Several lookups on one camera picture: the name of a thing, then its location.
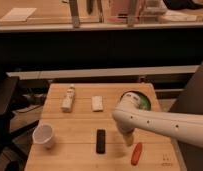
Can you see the green round plate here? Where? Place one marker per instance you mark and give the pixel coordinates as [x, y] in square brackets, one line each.
[145, 101]

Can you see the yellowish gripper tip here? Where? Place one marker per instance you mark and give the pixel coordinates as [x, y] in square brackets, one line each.
[129, 139]

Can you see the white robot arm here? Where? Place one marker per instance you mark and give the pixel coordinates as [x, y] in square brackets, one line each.
[128, 115]

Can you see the white paper sheet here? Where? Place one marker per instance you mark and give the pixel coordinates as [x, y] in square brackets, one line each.
[18, 15]

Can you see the black chair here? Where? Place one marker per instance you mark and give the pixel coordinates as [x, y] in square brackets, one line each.
[7, 91]

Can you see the white toy bottle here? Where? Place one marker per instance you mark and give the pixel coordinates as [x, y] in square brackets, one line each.
[67, 102]

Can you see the white paper cup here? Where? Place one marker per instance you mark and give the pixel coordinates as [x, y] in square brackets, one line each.
[44, 135]

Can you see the black eraser block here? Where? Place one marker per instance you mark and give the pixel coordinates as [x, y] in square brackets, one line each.
[100, 141]

